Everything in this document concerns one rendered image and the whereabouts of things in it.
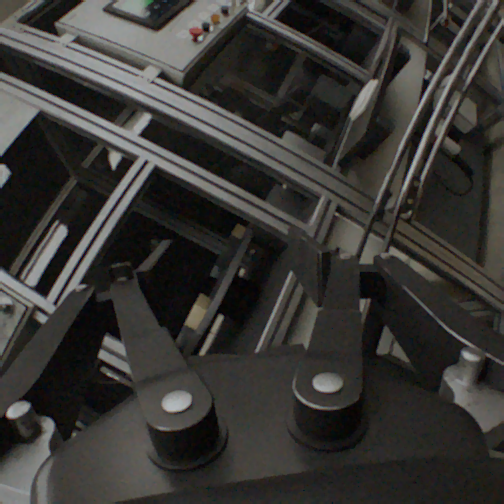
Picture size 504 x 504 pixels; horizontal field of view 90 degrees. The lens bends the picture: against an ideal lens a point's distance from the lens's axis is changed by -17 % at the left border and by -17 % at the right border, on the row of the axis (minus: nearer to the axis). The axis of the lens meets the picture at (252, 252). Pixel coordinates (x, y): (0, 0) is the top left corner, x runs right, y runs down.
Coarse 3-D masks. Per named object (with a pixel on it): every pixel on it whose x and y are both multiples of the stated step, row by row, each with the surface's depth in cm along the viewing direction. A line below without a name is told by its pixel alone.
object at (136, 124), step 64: (0, 64) 65; (0, 128) 60; (64, 128) 65; (128, 128) 68; (0, 192) 57; (64, 192) 61; (256, 192) 72; (0, 256) 54; (64, 256) 58; (128, 384) 55
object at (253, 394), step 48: (240, 384) 6; (288, 384) 6; (384, 384) 6; (96, 432) 5; (144, 432) 5; (240, 432) 5; (288, 432) 5; (384, 432) 5; (432, 432) 4; (480, 432) 4; (48, 480) 4; (96, 480) 4; (144, 480) 4; (192, 480) 4; (240, 480) 4; (288, 480) 2; (336, 480) 2; (384, 480) 1; (432, 480) 1; (480, 480) 1
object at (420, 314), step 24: (384, 264) 13; (408, 288) 10; (432, 288) 10; (384, 312) 12; (408, 312) 10; (432, 312) 8; (456, 312) 8; (408, 336) 10; (432, 336) 8; (456, 336) 7; (480, 336) 7; (432, 360) 8; (456, 360) 7; (432, 384) 8
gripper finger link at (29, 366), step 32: (64, 320) 10; (32, 352) 8; (64, 352) 8; (96, 352) 11; (0, 384) 6; (32, 384) 6; (64, 384) 8; (0, 416) 5; (64, 416) 7; (0, 448) 5
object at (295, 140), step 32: (64, 0) 75; (256, 0) 93; (352, 0) 108; (256, 32) 87; (320, 32) 132; (224, 64) 80; (256, 64) 83; (288, 64) 86; (320, 64) 90; (224, 96) 77; (256, 96) 80; (288, 96) 82; (320, 96) 85; (352, 96) 89; (288, 128) 79; (320, 128) 82; (320, 160) 79
